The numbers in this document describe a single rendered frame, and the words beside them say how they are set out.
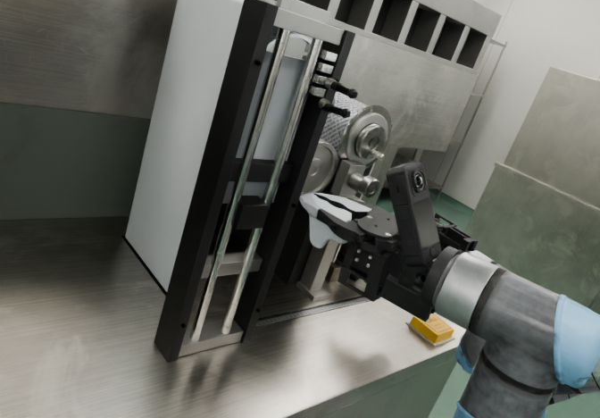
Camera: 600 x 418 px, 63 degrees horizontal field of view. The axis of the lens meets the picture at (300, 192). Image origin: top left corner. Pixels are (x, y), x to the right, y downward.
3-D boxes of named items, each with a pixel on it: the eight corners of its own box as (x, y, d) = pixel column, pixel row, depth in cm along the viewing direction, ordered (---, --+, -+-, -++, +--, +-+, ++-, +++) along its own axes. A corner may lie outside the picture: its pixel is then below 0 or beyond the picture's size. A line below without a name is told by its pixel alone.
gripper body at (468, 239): (434, 211, 101) (484, 241, 93) (418, 246, 104) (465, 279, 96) (413, 212, 96) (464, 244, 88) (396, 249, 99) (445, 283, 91)
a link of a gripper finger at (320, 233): (280, 234, 64) (337, 265, 60) (287, 193, 62) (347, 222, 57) (295, 228, 67) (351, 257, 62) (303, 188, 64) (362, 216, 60)
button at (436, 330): (433, 344, 104) (437, 335, 103) (408, 323, 109) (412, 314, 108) (451, 338, 109) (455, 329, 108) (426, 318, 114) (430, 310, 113)
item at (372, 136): (387, 121, 100) (385, 154, 104) (380, 118, 101) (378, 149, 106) (361, 132, 96) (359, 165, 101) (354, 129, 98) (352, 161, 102)
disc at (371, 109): (330, 171, 99) (355, 101, 94) (329, 170, 99) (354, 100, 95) (376, 173, 109) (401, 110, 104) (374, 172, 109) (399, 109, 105)
